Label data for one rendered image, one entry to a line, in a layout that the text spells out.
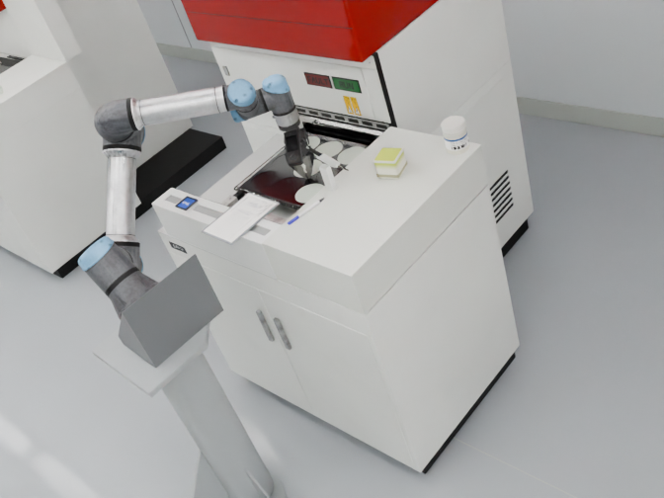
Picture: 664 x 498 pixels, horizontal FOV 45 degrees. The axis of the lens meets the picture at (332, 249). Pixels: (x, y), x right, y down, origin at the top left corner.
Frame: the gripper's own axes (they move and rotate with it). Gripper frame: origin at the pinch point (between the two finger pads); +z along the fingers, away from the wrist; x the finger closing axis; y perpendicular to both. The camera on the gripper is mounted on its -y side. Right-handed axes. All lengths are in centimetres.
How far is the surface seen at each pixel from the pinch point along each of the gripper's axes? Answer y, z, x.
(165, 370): -64, 9, 45
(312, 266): -51, -4, -2
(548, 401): -37, 91, -60
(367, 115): 15.0, -7.9, -23.3
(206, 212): -12.8, -4.4, 32.2
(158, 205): -2, -5, 50
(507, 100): 54, 24, -74
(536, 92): 146, 77, -100
